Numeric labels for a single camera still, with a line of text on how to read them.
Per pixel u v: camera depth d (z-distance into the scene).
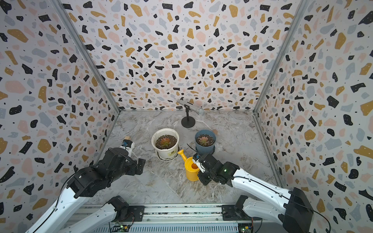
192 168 0.78
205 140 0.92
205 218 0.73
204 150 0.89
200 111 0.92
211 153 0.97
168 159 0.92
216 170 0.58
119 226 0.71
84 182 0.43
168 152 0.87
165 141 0.90
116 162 0.50
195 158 0.70
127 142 0.60
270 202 0.45
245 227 0.72
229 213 0.75
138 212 0.73
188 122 1.13
